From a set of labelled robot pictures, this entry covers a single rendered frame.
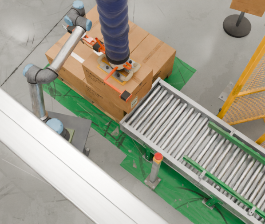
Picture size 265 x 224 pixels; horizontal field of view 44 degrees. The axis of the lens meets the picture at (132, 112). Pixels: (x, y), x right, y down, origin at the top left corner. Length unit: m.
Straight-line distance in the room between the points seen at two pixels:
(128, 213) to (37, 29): 4.51
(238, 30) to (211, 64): 0.69
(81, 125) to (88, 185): 2.71
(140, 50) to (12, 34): 1.99
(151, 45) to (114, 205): 3.45
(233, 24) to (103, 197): 4.53
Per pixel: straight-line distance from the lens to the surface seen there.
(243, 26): 5.02
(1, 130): 0.67
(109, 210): 0.58
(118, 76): 3.16
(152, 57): 3.87
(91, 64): 3.30
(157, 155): 2.86
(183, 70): 4.45
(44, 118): 3.07
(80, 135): 3.26
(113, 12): 2.44
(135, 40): 4.00
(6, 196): 4.11
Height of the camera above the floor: 3.79
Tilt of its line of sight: 67 degrees down
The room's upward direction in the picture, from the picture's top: 1 degrees counter-clockwise
